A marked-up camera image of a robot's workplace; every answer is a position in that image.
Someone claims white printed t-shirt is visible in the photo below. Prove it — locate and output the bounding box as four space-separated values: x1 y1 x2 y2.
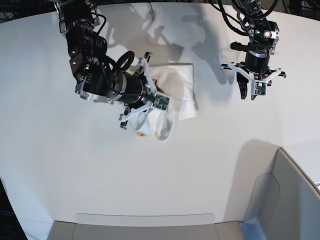
129 63 197 142

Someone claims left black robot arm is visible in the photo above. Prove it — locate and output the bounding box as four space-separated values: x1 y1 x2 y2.
217 0 287 100

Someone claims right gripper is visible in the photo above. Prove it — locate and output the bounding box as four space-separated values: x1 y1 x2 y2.
113 51 157 129

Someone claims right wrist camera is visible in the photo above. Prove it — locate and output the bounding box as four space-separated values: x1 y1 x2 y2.
151 93 170 111

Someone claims grey plastic bin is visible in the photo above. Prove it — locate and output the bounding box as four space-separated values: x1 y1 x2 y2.
48 148 320 240

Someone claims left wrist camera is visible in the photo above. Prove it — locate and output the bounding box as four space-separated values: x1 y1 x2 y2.
255 80 268 96

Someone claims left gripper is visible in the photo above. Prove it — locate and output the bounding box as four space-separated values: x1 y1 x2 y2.
220 48 287 101

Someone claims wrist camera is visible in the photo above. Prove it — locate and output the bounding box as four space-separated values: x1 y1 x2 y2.
151 93 170 111
255 80 268 96

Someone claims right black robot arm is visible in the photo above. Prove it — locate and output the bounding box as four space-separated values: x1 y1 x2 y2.
53 0 157 129

